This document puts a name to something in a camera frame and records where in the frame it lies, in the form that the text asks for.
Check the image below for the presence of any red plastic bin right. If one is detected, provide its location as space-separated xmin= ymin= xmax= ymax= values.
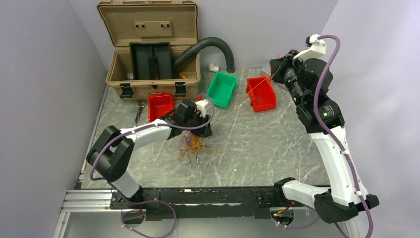
xmin=246 ymin=77 xmax=277 ymax=112

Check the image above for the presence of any orange wire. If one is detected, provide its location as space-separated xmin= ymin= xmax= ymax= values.
xmin=211 ymin=74 xmax=274 ymax=123

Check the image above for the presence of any red plastic bin left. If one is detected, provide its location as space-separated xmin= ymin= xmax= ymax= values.
xmin=148 ymin=94 xmax=175 ymax=122

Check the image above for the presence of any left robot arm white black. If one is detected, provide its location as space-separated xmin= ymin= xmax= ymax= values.
xmin=86 ymin=99 xmax=215 ymax=208

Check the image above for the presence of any black corrugated hose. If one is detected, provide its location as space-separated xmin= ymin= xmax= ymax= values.
xmin=173 ymin=37 xmax=236 ymax=74

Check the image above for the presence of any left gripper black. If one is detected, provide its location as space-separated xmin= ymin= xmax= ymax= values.
xmin=183 ymin=110 xmax=212 ymax=138

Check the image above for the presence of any tan plastic toolbox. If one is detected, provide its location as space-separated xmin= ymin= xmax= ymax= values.
xmin=97 ymin=0 xmax=202 ymax=102

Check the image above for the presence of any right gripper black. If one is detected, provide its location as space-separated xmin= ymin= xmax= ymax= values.
xmin=270 ymin=49 xmax=309 ymax=107

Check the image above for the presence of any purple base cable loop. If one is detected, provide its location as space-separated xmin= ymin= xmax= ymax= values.
xmin=120 ymin=199 xmax=178 ymax=238

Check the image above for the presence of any silver wrench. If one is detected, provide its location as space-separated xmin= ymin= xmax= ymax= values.
xmin=133 ymin=100 xmax=147 ymax=127

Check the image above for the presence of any white pipe fitting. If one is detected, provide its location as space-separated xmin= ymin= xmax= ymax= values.
xmin=208 ymin=63 xmax=219 ymax=72

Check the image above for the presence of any red plastic bin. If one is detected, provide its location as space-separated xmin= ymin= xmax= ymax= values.
xmin=246 ymin=77 xmax=277 ymax=112
xmin=148 ymin=94 xmax=175 ymax=122

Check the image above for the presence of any colourful wire bundle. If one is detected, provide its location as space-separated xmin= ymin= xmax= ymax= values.
xmin=177 ymin=130 xmax=223 ymax=165

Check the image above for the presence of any black toolbox tray insert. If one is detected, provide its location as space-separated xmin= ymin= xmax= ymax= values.
xmin=129 ymin=42 xmax=172 ymax=80

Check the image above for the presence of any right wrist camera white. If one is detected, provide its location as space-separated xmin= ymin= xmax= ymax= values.
xmin=293 ymin=34 xmax=326 ymax=62

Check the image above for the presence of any green plastic bin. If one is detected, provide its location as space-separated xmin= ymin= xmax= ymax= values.
xmin=207 ymin=72 xmax=237 ymax=109

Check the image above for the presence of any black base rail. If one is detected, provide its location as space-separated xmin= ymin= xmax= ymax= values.
xmin=109 ymin=186 xmax=303 ymax=221

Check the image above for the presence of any grey plastic case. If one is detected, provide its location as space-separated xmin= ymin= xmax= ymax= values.
xmin=261 ymin=63 xmax=271 ymax=75

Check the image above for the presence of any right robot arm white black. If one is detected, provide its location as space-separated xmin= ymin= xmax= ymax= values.
xmin=269 ymin=50 xmax=379 ymax=224

